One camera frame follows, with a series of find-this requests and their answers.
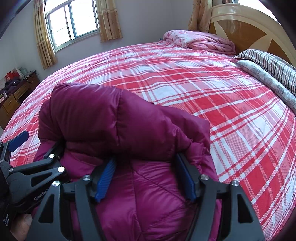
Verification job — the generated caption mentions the brown wooden desk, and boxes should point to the brown wooden desk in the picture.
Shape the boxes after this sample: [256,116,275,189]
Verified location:
[1,71,40,130]

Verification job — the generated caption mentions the beige side window curtain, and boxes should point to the beige side window curtain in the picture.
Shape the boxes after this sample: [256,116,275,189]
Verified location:
[188,0,213,33]

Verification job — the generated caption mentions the wooden bed headboard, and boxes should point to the wooden bed headboard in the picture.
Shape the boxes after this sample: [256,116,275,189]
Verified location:
[209,4,295,66]

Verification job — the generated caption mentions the window with metal frame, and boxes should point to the window with metal frame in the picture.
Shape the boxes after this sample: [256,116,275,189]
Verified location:
[45,0,99,51]

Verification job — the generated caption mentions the red plaid bed sheet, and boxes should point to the red plaid bed sheet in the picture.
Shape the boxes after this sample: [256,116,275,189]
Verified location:
[1,41,295,240]

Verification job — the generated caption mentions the magenta puffer jacket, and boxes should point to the magenta puffer jacket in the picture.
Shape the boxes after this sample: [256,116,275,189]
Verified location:
[34,83,218,240]

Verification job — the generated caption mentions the pile of clothes on desk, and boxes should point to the pile of clothes on desk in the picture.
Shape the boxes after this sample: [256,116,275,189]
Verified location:
[1,68,26,97]

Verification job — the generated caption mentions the pink floral quilt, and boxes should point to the pink floral quilt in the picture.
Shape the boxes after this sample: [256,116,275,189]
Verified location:
[163,30,236,55]

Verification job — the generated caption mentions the striped pillow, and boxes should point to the striped pillow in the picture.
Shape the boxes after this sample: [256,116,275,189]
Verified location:
[235,49,295,95]

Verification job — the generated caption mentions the person's left hand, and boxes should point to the person's left hand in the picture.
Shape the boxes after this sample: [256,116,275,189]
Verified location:
[11,213,33,241]

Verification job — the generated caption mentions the right beige curtain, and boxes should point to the right beige curtain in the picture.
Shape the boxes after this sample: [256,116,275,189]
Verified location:
[95,0,122,43]

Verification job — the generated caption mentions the left beige curtain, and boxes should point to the left beige curtain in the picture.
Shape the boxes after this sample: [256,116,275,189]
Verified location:
[34,0,57,69]

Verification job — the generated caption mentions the grey floral pillow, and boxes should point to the grey floral pillow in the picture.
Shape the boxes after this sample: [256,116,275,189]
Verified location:
[236,60,296,114]

